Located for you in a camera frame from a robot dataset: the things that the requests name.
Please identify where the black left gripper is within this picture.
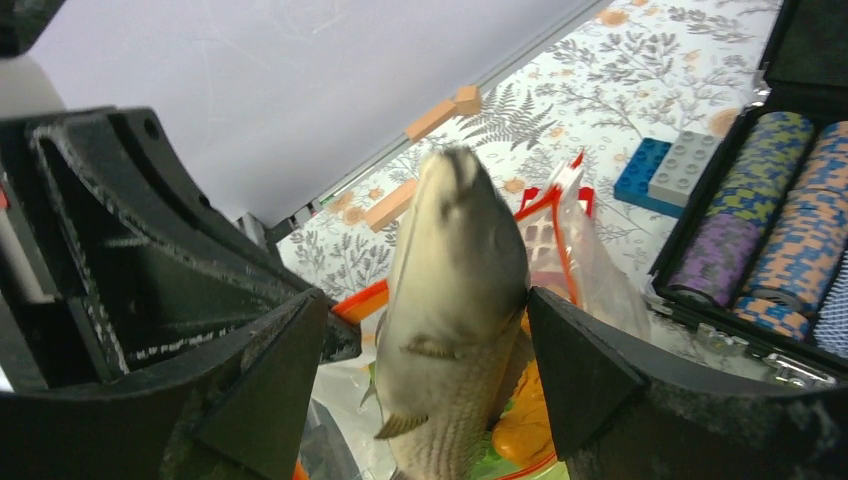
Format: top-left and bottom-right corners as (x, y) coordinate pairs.
(0, 105), (362, 392)

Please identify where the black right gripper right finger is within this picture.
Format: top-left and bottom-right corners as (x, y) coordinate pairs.
(528, 287), (847, 479)

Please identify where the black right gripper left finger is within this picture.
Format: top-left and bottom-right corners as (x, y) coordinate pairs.
(1, 289), (328, 479)

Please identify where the fried chicken toy piece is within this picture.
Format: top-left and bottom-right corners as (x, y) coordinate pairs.
(492, 360), (554, 468)

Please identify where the clear zip top bag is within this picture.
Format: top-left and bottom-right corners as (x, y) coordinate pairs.
(294, 156), (650, 479)

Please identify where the grey toy fish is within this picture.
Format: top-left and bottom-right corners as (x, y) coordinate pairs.
(370, 146), (530, 479)

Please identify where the green toy cabbage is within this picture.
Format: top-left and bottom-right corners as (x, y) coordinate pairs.
(470, 450), (519, 480)

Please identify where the red white window brick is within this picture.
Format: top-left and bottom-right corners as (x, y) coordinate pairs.
(515, 149), (595, 278)

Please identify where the black poker chip case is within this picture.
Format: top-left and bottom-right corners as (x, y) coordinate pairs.
(645, 1), (847, 388)

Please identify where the blue toy brick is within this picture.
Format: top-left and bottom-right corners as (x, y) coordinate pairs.
(614, 137), (684, 218)

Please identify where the blue playing card deck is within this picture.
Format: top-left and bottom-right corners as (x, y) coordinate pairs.
(813, 251), (847, 359)

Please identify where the long wooden block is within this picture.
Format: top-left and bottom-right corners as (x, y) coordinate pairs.
(364, 178), (418, 232)

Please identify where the grey toy brick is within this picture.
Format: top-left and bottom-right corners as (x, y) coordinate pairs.
(648, 131), (721, 207)

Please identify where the small wooden cube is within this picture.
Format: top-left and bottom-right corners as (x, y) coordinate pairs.
(454, 85), (482, 116)

